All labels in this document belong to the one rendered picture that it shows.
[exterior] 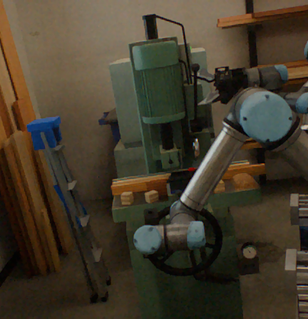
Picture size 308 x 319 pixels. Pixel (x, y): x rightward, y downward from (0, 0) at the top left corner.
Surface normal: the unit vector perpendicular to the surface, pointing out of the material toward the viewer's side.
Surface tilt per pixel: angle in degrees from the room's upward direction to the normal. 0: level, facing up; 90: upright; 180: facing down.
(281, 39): 90
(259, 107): 85
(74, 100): 90
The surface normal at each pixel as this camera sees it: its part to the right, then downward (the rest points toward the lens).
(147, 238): -0.07, -0.20
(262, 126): -0.12, 0.19
